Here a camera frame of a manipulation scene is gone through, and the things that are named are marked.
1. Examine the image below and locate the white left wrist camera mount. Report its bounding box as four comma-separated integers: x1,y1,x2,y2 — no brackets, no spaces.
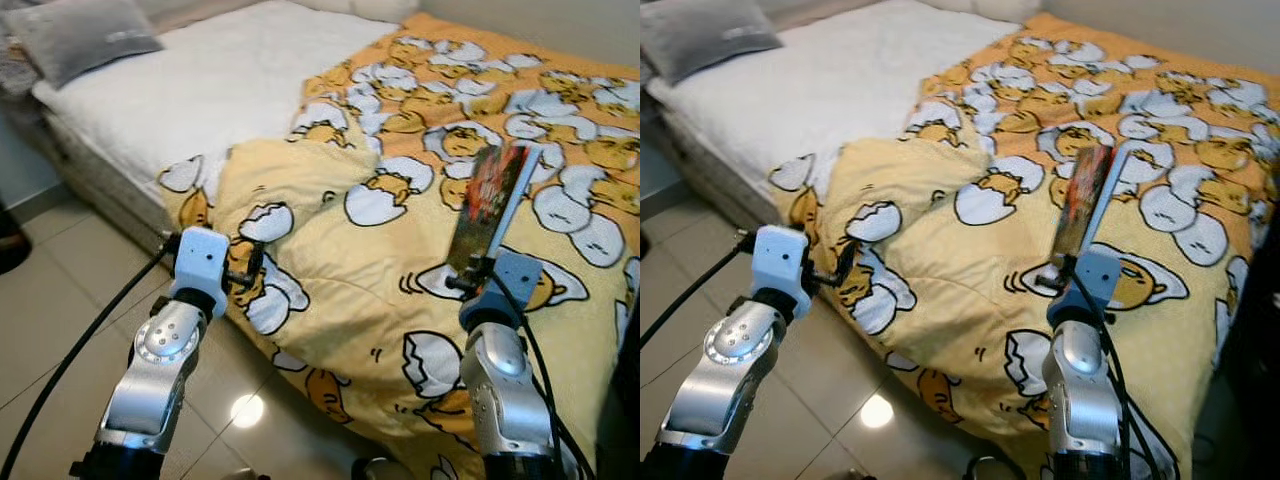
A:
750,225,813,321
168,226,233,321

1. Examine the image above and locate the white quilted mattress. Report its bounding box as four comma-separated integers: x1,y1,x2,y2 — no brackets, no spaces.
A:
30,0,401,216
648,0,1001,216

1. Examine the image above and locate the grey pillow with embroidered letters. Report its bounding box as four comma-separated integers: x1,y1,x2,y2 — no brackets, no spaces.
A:
640,0,784,86
0,0,164,89

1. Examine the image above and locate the yellow quilt with egg characters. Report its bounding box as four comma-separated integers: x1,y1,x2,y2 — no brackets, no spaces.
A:
157,12,641,480
768,12,1280,480

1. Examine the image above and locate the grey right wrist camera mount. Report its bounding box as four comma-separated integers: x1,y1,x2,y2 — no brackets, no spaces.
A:
1060,248,1123,326
472,250,546,329

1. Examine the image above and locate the book with red dark cover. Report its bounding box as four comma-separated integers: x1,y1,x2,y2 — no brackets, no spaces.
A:
1050,143,1131,263
445,143,543,273

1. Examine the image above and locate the cream white pillow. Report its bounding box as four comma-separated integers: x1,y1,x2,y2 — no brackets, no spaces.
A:
290,0,421,26
930,0,1046,26

